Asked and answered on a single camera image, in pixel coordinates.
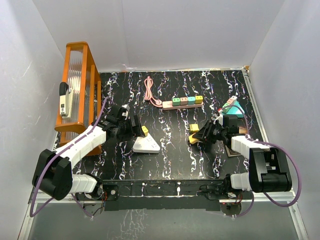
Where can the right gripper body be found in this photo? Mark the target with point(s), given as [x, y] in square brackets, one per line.
[218, 131]

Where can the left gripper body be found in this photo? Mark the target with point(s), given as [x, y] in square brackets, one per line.
[124, 130]

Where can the yellow plug adapter one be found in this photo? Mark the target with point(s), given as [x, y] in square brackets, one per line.
[193, 128]

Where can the yellow plug adapter three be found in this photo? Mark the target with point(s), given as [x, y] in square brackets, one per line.
[145, 130]

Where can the yellow plug adapter two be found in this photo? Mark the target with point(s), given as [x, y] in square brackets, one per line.
[192, 140]

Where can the white triangular power strip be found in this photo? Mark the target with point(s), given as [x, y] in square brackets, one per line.
[146, 145]

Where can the yellow plug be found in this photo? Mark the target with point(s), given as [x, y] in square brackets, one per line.
[198, 99]

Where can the blue plug adapter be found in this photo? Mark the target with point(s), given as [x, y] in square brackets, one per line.
[191, 100]

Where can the pink power strip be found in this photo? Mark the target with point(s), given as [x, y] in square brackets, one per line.
[168, 105]

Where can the green plug adapter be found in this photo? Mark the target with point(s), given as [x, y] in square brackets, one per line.
[176, 101]

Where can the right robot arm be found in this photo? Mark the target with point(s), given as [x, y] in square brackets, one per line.
[268, 169]

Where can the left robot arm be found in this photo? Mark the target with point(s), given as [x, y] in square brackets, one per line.
[54, 170]

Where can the teal triangular power strip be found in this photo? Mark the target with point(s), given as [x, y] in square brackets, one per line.
[236, 109]

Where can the dark book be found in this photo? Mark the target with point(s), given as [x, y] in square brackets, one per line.
[231, 153]

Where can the white black stapler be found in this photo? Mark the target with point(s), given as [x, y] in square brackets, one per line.
[65, 100]

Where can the orange wooden rack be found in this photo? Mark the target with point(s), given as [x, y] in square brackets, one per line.
[81, 74]

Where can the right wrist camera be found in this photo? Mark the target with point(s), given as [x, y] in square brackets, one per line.
[218, 117]

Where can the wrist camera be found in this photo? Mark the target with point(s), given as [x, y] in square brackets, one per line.
[218, 117]
[124, 112]

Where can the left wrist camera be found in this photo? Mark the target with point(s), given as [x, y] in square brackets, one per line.
[124, 112]

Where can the aluminium frame rail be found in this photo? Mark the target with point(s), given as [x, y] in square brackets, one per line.
[211, 195]

